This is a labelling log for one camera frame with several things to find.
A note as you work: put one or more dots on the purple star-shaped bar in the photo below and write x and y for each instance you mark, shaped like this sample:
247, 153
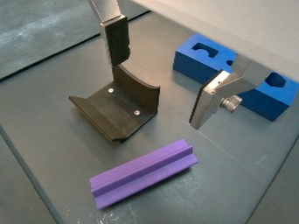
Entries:
129, 178

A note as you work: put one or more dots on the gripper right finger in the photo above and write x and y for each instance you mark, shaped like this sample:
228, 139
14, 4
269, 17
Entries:
219, 92

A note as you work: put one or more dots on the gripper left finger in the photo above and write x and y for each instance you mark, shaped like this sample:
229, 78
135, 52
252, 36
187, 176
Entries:
113, 29

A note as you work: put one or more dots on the black curved fixture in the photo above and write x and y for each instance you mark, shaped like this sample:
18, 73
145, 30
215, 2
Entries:
121, 106

